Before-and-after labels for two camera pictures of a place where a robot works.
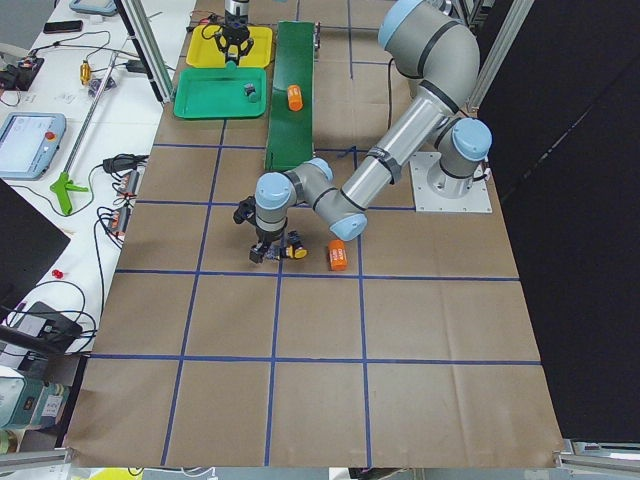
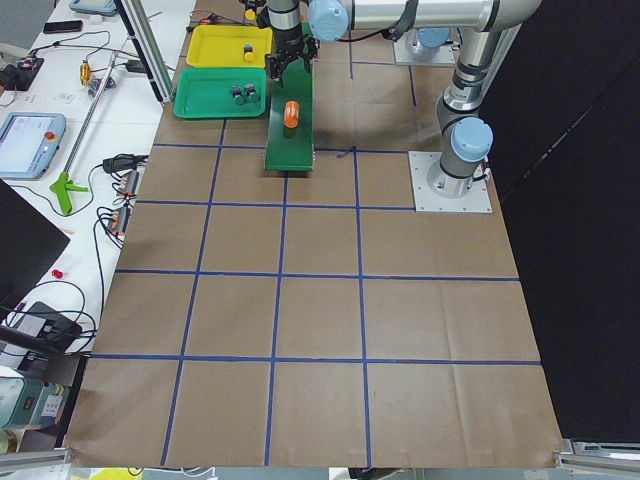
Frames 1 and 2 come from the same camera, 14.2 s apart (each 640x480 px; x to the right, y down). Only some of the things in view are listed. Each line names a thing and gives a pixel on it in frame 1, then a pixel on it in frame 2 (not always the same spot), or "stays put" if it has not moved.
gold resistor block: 85,72 stays put
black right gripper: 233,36 -> 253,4
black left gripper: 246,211 -> 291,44
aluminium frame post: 149,48 stays put
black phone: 62,26 stays put
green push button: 250,91 -> 238,97
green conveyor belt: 290,143 stays put
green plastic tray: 218,92 stays put
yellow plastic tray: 203,49 stays put
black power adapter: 136,66 stays put
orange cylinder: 338,256 -> 291,114
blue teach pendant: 29,142 stays put
